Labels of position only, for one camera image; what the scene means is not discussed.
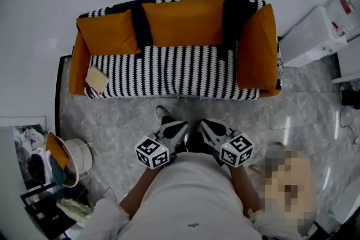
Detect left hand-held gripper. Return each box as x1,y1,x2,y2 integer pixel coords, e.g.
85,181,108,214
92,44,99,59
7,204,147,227
134,120,190,170

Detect person's black trousers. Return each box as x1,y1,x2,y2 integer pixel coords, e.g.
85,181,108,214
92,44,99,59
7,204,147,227
161,116,221,156

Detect clear jug with red label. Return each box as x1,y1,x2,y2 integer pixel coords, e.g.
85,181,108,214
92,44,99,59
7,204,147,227
327,0,360,34

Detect person's left forearm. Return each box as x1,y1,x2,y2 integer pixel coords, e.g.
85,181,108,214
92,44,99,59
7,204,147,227
119,167,161,220

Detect white cabinet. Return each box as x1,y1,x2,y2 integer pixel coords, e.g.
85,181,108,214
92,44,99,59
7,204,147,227
278,6,349,68

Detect white round laundry basket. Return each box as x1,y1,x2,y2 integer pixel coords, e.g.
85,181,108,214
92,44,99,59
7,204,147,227
48,135,94,189

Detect dark teal clothes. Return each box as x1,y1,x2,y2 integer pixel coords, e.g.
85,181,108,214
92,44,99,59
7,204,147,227
49,155,68,185

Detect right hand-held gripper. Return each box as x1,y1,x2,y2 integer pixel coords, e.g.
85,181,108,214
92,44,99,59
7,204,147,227
200,118,255,168

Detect white table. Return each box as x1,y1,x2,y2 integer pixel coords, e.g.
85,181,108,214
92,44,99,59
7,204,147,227
331,42,360,85

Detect thin wire rack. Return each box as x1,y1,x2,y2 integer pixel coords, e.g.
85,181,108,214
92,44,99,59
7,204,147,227
81,179,119,206

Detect round wooden stool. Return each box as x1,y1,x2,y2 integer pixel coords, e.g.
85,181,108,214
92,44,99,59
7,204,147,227
263,145,318,234

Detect orange sofa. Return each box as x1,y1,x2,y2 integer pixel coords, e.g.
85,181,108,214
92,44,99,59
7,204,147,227
68,0,285,102

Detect pale green knitted cloth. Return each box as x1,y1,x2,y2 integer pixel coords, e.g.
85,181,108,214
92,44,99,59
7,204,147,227
56,198,94,227

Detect person's white shirt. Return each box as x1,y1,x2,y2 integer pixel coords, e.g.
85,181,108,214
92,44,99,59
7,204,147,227
77,152,299,240

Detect person's right forearm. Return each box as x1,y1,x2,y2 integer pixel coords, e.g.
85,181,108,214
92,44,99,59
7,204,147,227
228,165,263,216

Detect black floor cable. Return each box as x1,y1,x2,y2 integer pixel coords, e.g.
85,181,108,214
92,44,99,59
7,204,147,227
338,105,359,147

